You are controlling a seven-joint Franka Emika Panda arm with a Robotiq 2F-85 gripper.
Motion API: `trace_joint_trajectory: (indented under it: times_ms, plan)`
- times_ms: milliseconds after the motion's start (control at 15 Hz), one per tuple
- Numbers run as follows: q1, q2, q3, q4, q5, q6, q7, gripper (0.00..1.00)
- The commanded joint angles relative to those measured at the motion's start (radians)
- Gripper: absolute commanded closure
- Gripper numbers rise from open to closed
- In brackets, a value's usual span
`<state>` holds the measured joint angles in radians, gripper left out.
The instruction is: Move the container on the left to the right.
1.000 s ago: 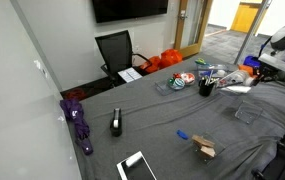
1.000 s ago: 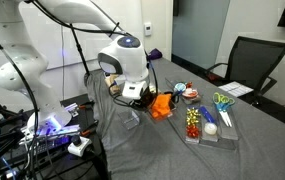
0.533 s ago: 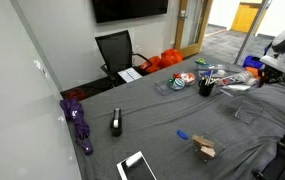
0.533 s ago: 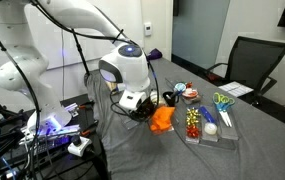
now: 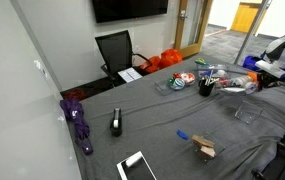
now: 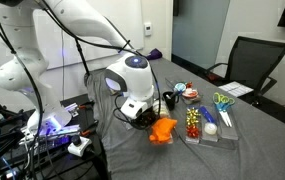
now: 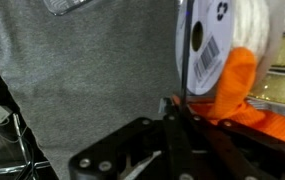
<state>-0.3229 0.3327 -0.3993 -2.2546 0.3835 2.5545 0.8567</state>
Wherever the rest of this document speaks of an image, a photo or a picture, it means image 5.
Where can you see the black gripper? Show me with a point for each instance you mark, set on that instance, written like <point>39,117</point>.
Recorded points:
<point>277,81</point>

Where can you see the white yarn spool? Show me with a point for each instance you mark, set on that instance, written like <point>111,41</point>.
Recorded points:
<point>251,88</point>

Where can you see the gold ribbon spool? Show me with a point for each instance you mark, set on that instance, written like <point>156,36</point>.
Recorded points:
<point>240,81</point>

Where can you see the blue recycling bin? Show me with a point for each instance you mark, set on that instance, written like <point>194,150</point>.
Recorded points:
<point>250,62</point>

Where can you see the white card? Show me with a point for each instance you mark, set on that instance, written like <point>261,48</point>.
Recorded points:
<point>234,89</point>

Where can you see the small empty clear box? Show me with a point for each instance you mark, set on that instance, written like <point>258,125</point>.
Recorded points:
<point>247,113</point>

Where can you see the clear three-slot organizer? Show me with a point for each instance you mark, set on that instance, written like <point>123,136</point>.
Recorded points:
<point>227,70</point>

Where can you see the red gift bow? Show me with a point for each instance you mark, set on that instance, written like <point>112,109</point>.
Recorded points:
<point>223,81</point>

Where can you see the white tape roll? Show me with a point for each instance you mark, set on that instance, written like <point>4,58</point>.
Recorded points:
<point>221,72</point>

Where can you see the white pen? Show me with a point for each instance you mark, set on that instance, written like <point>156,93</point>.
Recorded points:
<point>209,77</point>

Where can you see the black mug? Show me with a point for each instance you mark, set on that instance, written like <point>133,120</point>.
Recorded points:
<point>205,90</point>

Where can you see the dark pen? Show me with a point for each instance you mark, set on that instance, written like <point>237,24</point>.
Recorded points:
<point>203,81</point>

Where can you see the green blue scissors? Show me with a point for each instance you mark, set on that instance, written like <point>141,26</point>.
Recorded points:
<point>201,61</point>

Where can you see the yellow door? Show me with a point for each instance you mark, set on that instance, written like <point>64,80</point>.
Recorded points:
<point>245,18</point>

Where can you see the red white ribbon spool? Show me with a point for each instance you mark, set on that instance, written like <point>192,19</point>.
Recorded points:
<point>188,78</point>

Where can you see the clear box holding blocks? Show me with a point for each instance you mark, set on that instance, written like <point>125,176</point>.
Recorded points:
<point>219,146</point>

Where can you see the teal ribbon spool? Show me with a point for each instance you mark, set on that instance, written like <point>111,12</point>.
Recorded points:
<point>177,83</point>

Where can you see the small red bow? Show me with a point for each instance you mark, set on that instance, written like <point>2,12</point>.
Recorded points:
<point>177,75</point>

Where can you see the orange plastic bag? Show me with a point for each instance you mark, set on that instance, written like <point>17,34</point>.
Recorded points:
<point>171,57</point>
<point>151,65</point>

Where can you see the small blue eraser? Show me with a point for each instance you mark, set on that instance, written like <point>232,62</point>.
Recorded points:
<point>182,134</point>

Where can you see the wooden glass door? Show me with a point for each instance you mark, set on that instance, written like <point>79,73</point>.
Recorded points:
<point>178,33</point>

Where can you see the clear shallow tray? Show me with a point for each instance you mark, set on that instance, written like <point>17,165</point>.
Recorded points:
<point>162,87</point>

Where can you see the printed paper sheet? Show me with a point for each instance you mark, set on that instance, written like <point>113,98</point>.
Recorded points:
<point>130,74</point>

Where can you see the grey tablecloth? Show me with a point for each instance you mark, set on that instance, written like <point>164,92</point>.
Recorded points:
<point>142,143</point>

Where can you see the black mesh office chair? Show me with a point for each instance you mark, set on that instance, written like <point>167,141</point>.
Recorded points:
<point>115,51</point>

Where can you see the white-framed tablet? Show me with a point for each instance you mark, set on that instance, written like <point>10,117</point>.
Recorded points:
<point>138,170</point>

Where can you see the black tape dispenser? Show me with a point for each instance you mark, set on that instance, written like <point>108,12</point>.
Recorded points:
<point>116,126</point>

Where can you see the purple folded umbrella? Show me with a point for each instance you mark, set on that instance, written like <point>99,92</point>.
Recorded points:
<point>78,123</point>

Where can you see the metal door frame post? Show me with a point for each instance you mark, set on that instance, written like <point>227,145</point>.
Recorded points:
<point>252,30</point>

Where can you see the black wall television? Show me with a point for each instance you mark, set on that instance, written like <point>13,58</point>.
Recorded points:
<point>128,9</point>

